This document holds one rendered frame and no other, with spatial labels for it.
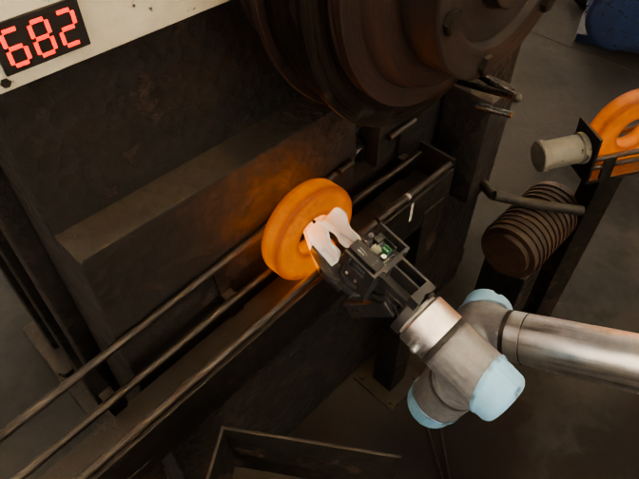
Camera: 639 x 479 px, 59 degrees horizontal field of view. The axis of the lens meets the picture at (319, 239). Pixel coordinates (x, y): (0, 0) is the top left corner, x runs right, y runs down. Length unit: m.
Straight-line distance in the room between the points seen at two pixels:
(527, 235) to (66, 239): 0.84
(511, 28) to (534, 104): 1.82
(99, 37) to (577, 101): 2.25
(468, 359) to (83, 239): 0.47
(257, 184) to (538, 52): 2.29
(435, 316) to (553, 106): 1.92
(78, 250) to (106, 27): 0.24
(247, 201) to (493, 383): 0.39
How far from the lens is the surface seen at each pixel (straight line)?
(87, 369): 0.76
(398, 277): 0.72
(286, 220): 0.75
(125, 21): 0.60
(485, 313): 0.87
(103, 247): 0.67
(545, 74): 2.77
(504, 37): 0.73
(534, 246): 1.18
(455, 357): 0.71
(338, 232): 0.79
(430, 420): 0.83
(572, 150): 1.14
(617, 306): 1.86
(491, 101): 1.01
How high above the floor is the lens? 1.34
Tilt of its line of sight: 48 degrees down
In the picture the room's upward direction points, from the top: straight up
